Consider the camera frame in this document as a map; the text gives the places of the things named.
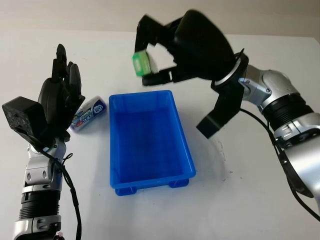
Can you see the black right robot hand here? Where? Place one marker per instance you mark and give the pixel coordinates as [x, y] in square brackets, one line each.
[200, 47]

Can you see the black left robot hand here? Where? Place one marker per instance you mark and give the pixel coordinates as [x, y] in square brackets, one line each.
[52, 97]

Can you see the white blue gum bottle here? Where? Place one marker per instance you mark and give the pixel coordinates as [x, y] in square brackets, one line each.
[88, 112]

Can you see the green toothpaste box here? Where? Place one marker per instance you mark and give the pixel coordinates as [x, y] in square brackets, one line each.
[142, 63]

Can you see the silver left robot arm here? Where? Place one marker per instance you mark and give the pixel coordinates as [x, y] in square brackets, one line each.
[40, 172]

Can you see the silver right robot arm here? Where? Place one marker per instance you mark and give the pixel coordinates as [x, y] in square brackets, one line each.
[282, 100]

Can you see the blue plastic tray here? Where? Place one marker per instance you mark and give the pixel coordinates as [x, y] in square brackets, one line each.
[147, 140]

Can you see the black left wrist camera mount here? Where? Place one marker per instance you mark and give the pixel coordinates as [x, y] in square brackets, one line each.
[23, 115]

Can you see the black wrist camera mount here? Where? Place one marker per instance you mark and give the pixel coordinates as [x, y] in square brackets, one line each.
[23, 115]
[222, 112]

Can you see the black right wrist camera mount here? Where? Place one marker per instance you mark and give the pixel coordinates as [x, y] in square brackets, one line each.
[222, 112]

